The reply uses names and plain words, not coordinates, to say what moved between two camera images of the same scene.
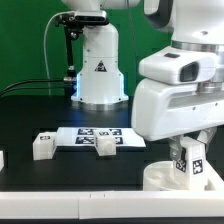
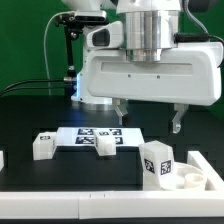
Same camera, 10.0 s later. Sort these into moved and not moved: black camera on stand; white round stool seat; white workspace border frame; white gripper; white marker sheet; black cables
Moved: white round stool seat; white gripper
Not moved: white marker sheet; black camera on stand; white workspace border frame; black cables
